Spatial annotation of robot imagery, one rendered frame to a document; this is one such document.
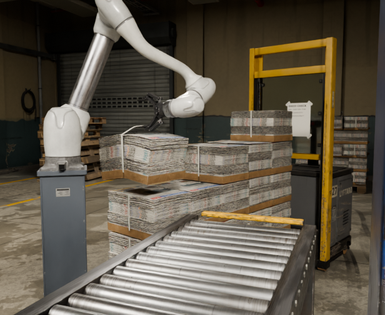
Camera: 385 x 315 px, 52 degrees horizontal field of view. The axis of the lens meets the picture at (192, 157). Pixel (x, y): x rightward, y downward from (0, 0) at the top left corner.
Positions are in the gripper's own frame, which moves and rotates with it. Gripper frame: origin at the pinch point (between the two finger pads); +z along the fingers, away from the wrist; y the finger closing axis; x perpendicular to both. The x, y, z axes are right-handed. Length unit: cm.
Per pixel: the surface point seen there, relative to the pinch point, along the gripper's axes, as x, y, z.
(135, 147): -13.6, 18.5, -9.6
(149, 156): -13.3, 23.1, -18.9
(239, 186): 66, 46, -16
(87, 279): -85, 53, -71
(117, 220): -10, 57, 13
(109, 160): -15.2, 24.2, 9.6
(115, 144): -14.4, 15.9, 5.1
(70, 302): -94, 55, -77
